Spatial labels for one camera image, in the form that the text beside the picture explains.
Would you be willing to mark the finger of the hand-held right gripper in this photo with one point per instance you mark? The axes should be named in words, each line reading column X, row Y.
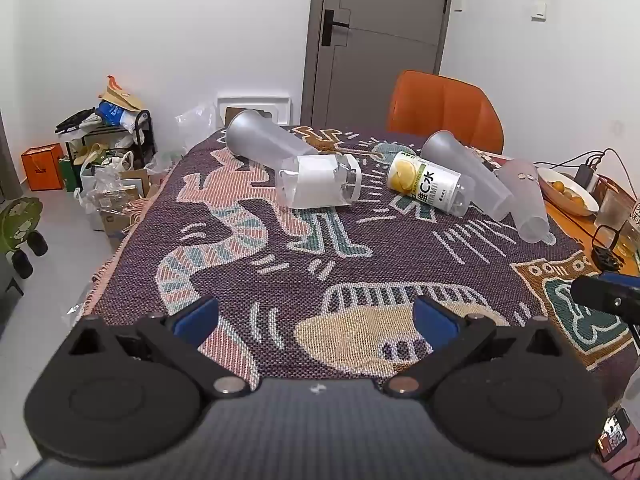
column 602, row 294

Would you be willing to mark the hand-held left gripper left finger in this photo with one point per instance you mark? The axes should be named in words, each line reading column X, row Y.
column 196, row 318

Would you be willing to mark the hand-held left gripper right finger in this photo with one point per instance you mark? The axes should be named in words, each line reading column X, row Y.
column 433, row 318

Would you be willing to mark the clear frosted cup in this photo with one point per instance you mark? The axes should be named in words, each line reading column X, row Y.
column 525, row 200

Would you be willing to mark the slim frosted grey cup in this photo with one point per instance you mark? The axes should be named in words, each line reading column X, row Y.
column 465, row 170

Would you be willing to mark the large frosted grey cup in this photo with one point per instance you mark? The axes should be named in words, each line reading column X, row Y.
column 260, row 140

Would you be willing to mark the black eyeglasses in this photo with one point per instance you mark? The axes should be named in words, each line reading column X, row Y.
column 607, row 250

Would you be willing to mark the clear glass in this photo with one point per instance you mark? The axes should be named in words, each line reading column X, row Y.
column 611, row 207

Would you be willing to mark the white bowl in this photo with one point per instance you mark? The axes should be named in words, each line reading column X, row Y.
column 585, row 206

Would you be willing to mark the orange fruit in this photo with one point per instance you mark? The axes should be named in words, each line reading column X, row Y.
column 577, row 201
column 558, row 188

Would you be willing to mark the black power adapter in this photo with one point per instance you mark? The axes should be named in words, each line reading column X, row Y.
column 584, row 174

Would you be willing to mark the printed woven blanket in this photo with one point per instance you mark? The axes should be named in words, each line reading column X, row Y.
column 310, row 265

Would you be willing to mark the cardboard box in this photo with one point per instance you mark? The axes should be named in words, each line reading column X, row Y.
column 112, row 220

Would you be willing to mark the yellow label plastic bottle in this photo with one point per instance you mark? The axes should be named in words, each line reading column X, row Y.
column 425, row 182

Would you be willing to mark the smartphone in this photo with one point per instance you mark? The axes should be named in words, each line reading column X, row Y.
column 614, row 435

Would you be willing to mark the white label plastic bottle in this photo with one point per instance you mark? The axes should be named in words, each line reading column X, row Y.
column 315, row 182

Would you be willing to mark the clear plastic bag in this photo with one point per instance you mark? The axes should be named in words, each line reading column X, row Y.
column 197, row 127

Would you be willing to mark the black storage rack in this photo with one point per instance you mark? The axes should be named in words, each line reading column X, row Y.
column 142, row 132

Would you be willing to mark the green toy ride-on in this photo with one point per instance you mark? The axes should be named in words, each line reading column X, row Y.
column 17, row 225

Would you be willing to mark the orange chair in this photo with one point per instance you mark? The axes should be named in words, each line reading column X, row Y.
column 440, row 105

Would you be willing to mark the orange box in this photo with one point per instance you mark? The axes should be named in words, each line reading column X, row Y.
column 42, row 167

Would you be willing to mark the brown paper bag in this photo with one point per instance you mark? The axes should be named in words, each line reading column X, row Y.
column 117, row 92

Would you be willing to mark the grey door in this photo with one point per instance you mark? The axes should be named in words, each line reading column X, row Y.
column 385, row 35

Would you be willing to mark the white wall outlet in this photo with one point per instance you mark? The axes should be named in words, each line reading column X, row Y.
column 618, row 127

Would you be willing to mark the white picture frame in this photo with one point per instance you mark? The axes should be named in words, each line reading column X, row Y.
column 255, row 102

